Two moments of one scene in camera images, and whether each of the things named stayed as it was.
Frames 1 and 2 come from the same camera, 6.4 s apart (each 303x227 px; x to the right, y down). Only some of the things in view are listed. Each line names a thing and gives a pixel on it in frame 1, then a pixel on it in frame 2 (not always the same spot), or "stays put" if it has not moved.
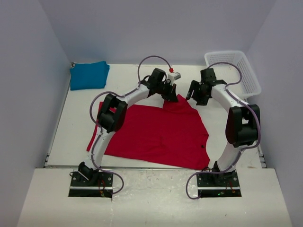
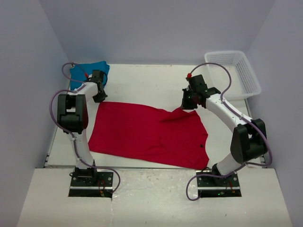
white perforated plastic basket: x=247 y=85 stays put
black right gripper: x=194 y=86 → x=185 y=105
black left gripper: x=171 y=96 → x=101 y=99
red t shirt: x=174 y=135 stays put
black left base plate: x=100 y=185 stays put
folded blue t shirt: x=89 y=76 stays put
